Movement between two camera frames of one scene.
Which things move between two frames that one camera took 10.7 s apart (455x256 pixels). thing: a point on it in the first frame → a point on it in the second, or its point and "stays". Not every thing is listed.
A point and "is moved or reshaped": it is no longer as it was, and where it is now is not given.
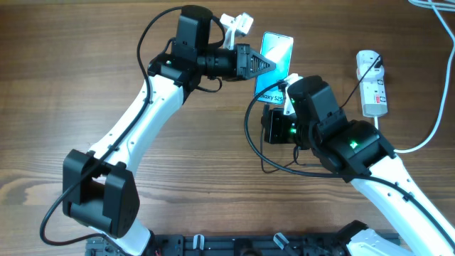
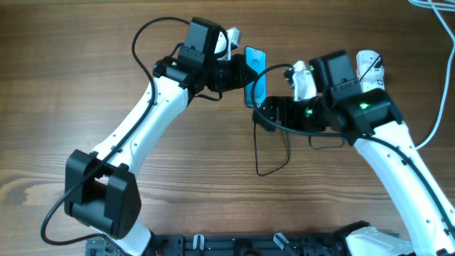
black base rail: (234, 244) stays
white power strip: (372, 87) stays
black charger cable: (378, 65) → (288, 136)
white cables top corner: (436, 5) stays
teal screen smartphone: (278, 49) is moved or reshaped
